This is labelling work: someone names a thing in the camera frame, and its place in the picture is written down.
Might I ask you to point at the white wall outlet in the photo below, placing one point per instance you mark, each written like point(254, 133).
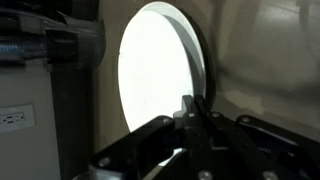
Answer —
point(16, 118)

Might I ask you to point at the black coffee maker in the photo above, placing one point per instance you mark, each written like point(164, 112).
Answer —
point(66, 50)

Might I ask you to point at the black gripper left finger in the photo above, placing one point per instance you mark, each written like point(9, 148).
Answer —
point(140, 146)

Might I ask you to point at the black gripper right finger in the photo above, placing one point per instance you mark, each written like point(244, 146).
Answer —
point(253, 150)

